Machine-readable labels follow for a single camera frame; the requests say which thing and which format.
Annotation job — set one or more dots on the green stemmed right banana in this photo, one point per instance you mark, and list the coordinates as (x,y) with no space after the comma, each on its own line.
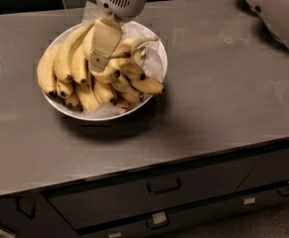
(127,47)

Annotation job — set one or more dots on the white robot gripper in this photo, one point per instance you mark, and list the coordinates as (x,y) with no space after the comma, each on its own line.
(122,2)

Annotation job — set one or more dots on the upper middle drawer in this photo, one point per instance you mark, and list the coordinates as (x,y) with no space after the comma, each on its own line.
(84,205)

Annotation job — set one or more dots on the bottom centre yellow banana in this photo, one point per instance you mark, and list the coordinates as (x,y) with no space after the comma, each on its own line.
(86,97)

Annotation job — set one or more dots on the right upper drawer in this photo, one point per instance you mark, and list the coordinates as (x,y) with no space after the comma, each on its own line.
(273,167)

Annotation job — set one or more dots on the small lower left banana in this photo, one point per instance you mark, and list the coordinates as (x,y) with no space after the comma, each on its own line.
(64,89)

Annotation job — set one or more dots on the centre short yellow banana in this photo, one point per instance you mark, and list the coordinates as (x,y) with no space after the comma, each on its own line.
(109,74)

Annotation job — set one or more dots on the far left yellow banana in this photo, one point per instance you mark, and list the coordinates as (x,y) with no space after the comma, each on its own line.
(45,71)

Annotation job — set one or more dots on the left cabinet door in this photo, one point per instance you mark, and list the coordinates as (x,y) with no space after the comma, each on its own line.
(29,215)

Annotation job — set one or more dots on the right lower drawer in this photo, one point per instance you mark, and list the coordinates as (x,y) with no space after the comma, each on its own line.
(255,198)

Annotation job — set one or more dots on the drawer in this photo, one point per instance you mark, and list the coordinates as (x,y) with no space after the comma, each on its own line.
(273,167)
(255,198)
(161,222)
(84,205)

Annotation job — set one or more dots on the lower middle drawer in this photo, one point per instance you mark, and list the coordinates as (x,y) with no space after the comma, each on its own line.
(161,222)

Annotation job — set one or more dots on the right front yellow banana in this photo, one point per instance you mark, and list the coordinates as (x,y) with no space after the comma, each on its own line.
(148,85)

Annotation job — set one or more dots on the yellow banana beside long one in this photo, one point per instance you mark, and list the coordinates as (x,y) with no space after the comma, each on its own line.
(79,69)

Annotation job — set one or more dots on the white ceramic bowl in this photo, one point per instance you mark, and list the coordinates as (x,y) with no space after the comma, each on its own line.
(69,109)

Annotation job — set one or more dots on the long greenish yellow banana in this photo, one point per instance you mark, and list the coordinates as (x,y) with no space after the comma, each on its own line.
(63,60)

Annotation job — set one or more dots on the lower middle yellow banana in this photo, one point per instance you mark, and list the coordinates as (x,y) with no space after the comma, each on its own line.
(104,92)

